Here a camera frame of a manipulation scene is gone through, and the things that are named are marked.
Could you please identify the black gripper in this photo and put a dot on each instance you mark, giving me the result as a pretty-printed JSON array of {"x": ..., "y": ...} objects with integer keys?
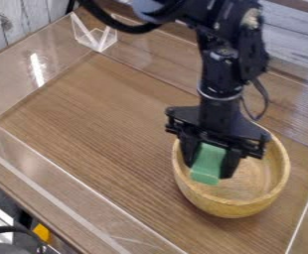
[{"x": 216, "y": 123}]

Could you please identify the green rectangular block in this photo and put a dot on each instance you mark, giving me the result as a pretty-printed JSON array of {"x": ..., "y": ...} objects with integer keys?
[{"x": 205, "y": 171}]

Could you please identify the brown wooden bowl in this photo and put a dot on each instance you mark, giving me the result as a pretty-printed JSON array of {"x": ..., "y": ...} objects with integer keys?
[{"x": 249, "y": 192}]

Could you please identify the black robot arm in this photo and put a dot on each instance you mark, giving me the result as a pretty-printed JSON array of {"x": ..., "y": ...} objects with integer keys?
[{"x": 228, "y": 27}]

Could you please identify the yellow tag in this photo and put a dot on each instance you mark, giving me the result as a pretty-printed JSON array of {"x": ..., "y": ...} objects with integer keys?
[{"x": 43, "y": 232}]

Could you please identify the clear acrylic enclosure wall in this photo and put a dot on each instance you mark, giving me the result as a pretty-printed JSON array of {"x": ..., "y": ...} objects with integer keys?
[{"x": 83, "y": 217}]

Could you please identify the clear acrylic corner bracket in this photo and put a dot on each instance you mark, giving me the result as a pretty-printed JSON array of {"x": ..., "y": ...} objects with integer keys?
[{"x": 97, "y": 39}]

